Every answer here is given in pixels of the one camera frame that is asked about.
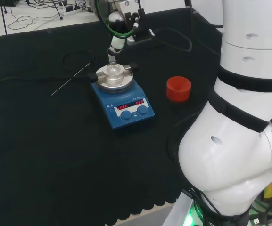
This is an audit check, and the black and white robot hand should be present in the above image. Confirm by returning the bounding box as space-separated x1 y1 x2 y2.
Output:
106 0 146 57

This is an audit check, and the heater with blue base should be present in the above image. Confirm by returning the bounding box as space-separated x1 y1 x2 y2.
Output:
88 61 156 129

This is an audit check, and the clear round-bottom glass flask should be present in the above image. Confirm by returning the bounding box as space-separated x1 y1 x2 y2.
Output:
106 54 121 75

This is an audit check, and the white power strip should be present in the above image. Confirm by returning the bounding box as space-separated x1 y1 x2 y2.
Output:
62 5 97 17

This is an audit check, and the thin metal probe rod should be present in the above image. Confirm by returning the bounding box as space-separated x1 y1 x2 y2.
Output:
51 62 91 96

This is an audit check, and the red ribbed plastic cup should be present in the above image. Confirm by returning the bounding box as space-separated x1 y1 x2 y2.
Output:
165 76 192 103

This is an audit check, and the black bench cloth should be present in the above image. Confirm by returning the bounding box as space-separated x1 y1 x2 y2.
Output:
0 6 224 226

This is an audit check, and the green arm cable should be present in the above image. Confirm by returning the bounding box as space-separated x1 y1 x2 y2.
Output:
95 0 139 39

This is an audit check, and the thin black probe cable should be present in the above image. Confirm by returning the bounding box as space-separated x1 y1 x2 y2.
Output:
61 50 99 76

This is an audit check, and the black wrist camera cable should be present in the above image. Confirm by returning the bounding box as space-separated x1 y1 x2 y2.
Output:
149 27 193 53

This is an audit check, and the thick black power cable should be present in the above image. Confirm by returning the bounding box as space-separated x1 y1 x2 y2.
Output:
0 74 91 88

